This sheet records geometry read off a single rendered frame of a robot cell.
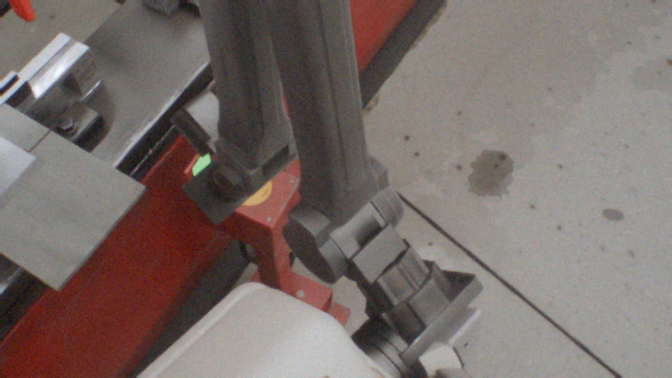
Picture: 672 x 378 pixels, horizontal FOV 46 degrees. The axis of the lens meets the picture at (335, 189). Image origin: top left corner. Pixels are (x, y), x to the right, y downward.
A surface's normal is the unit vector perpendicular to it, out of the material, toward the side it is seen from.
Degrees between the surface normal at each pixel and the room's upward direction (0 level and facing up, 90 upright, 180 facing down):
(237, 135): 79
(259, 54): 90
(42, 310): 90
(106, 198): 0
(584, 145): 0
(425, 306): 38
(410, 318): 49
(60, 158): 0
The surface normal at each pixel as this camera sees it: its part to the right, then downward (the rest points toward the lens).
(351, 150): 0.71, 0.52
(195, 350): -0.47, -0.77
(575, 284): 0.01, -0.49
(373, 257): 0.44, -0.02
